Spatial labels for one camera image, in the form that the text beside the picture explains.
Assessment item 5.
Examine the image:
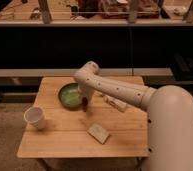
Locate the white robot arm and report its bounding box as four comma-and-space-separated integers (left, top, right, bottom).
74, 61, 193, 171

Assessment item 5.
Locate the green ceramic bowl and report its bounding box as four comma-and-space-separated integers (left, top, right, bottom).
58, 83, 82, 109

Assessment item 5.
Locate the wooden table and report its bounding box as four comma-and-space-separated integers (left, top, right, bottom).
17, 77, 148, 161

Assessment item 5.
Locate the white paper cup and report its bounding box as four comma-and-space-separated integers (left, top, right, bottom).
24, 107, 46, 130

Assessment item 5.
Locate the brown tray on shelf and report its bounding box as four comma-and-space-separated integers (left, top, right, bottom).
98, 0, 159, 18

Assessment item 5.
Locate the wooden background shelf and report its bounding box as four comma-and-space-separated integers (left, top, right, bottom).
0, 0, 193, 26

